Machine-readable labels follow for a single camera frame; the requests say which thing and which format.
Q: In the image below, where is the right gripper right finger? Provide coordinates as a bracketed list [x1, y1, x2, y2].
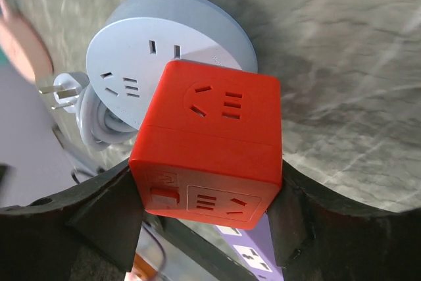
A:
[267, 163, 420, 280]

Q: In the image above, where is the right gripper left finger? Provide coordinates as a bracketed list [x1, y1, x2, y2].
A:
[1, 161, 144, 280]

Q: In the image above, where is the purple power strip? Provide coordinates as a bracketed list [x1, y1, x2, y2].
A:
[214, 214, 284, 281]

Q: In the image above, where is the red cube socket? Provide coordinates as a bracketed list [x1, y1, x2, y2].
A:
[129, 61, 282, 230]

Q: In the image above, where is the blue round socket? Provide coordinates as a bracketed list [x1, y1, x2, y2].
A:
[86, 0, 258, 130]

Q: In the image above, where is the pink round socket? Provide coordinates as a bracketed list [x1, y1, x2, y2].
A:
[1, 0, 53, 83]

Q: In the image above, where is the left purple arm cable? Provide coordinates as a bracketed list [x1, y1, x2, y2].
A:
[141, 221, 168, 281]

